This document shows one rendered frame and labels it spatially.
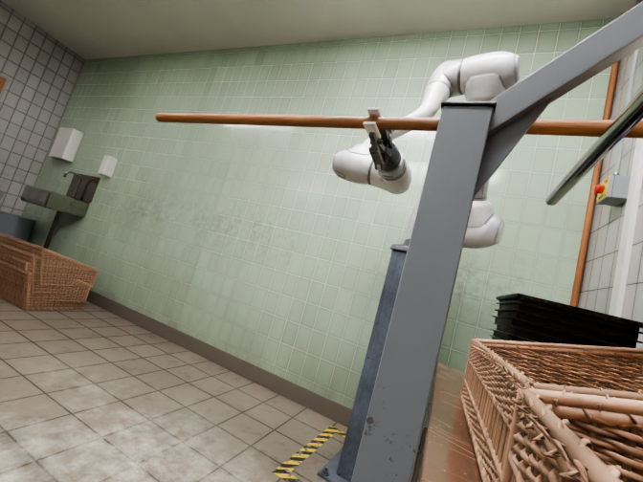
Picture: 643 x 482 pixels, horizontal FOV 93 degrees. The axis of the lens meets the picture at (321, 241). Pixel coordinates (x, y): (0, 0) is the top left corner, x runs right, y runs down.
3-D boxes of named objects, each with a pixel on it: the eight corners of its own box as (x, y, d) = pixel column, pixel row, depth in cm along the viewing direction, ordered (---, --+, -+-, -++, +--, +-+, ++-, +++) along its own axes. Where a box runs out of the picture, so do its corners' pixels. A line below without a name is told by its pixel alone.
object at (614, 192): (616, 207, 131) (620, 185, 132) (629, 199, 122) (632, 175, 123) (594, 204, 134) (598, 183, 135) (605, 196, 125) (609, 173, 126)
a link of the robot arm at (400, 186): (402, 186, 97) (365, 178, 103) (409, 202, 111) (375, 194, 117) (413, 155, 98) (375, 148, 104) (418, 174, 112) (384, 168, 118)
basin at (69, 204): (67, 265, 305) (100, 178, 316) (22, 259, 272) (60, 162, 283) (43, 255, 324) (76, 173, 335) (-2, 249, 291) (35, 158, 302)
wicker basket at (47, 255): (27, 285, 211) (42, 247, 214) (-23, 265, 227) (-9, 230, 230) (94, 288, 257) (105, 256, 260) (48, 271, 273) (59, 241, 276)
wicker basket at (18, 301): (12, 311, 208) (28, 272, 211) (-34, 289, 225) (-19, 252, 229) (84, 310, 254) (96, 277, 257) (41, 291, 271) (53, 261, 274)
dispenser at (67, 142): (73, 163, 341) (84, 133, 346) (61, 158, 331) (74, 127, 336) (59, 160, 353) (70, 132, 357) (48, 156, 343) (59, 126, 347)
